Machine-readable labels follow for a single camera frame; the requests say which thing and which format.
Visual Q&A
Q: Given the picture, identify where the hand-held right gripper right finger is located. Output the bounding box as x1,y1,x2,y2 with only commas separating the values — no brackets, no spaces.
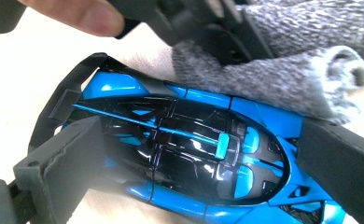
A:
296,118,364,224

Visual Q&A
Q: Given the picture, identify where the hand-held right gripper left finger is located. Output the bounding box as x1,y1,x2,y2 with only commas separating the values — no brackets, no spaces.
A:
13,115,107,224

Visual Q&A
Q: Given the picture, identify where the grey fuzzy cloth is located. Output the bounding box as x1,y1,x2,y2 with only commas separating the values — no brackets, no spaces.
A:
170,0,364,125

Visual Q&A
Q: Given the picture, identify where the blue and black toy car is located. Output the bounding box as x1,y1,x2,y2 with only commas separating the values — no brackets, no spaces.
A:
27,51,351,224

